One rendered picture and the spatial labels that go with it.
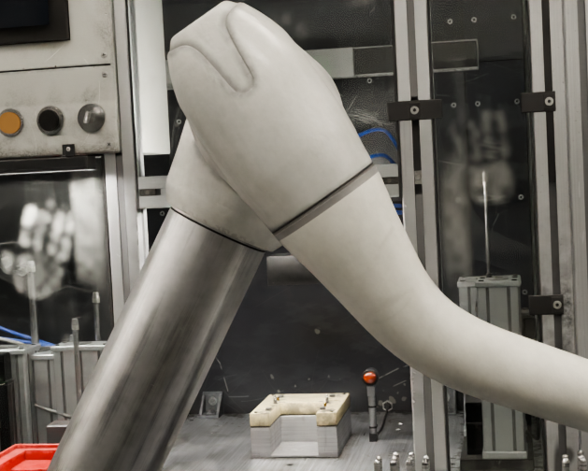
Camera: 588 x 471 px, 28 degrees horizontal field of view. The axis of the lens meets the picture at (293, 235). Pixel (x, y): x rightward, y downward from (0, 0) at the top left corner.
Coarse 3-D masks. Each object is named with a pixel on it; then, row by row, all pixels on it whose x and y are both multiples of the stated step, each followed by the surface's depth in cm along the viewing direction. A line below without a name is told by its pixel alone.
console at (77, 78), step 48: (48, 0) 162; (96, 0) 162; (0, 48) 165; (48, 48) 164; (96, 48) 162; (0, 96) 165; (48, 96) 164; (96, 96) 163; (0, 144) 166; (48, 144) 165; (96, 144) 163
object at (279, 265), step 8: (272, 256) 179; (280, 256) 179; (288, 256) 179; (272, 264) 179; (280, 264) 179; (288, 264) 179; (296, 264) 178; (272, 272) 179; (280, 272) 179; (288, 272) 179; (296, 272) 179; (304, 272) 178; (272, 280) 179; (280, 280) 179; (288, 280) 179; (296, 280) 179; (304, 280) 178; (312, 280) 178
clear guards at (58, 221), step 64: (128, 0) 162; (192, 0) 161; (256, 0) 159; (320, 0) 157; (384, 0) 156; (448, 0) 154; (512, 0) 153; (384, 64) 156; (448, 64) 155; (512, 64) 153; (384, 128) 157; (448, 128) 155; (512, 128) 154; (0, 192) 167; (64, 192) 166; (448, 192) 156; (512, 192) 154; (0, 256) 168; (64, 256) 166; (448, 256) 156; (512, 256) 155; (0, 320) 169; (64, 320) 167; (512, 320) 155; (0, 384) 169; (64, 384) 167; (0, 448) 170; (448, 448) 158; (512, 448) 156
